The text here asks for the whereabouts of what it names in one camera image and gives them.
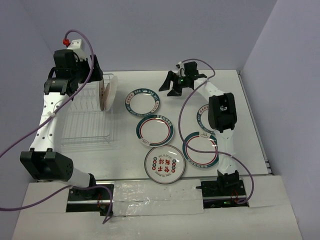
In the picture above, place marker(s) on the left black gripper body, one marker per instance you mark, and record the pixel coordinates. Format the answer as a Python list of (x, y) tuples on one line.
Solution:
[(82, 70)]

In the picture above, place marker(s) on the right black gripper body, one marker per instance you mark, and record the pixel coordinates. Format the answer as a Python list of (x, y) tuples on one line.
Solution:
[(182, 81)]

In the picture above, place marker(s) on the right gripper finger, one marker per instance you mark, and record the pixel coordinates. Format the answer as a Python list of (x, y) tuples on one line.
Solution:
[(170, 78), (176, 90)]

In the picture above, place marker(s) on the orange sunburst plate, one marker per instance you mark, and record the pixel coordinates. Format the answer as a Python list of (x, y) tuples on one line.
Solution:
[(110, 93)]

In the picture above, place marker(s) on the hao shi plate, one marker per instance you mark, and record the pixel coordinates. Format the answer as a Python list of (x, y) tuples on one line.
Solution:
[(202, 119), (142, 102)]

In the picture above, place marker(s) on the teal rim plate steam logo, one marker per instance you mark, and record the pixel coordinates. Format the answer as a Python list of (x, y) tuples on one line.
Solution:
[(100, 94)]

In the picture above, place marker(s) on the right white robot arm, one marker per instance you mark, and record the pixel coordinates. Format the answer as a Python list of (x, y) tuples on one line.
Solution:
[(222, 116)]

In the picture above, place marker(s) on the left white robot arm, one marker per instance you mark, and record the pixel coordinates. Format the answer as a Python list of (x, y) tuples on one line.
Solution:
[(44, 160)]

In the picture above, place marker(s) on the red character plate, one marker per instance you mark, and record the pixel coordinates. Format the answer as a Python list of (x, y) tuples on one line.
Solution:
[(164, 164)]

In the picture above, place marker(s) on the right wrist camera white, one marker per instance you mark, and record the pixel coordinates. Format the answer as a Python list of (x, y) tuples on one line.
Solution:
[(180, 69)]

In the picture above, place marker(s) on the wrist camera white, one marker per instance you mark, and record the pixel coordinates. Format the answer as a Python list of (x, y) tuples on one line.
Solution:
[(75, 48), (180, 69)]

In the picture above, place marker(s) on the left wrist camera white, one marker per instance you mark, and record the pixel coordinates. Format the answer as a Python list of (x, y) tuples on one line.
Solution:
[(75, 48)]

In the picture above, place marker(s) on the teal red ring plate centre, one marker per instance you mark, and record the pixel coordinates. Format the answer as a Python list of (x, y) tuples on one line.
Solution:
[(154, 130)]

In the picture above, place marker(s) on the teal red ring plate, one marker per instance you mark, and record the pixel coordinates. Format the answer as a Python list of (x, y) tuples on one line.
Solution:
[(202, 151), (154, 130)]

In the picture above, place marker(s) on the wire dish rack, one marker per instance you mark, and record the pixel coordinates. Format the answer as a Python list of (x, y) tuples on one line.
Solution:
[(85, 122)]

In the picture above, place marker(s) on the teal red ring plate right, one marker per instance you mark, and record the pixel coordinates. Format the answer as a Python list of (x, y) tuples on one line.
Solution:
[(202, 151)]

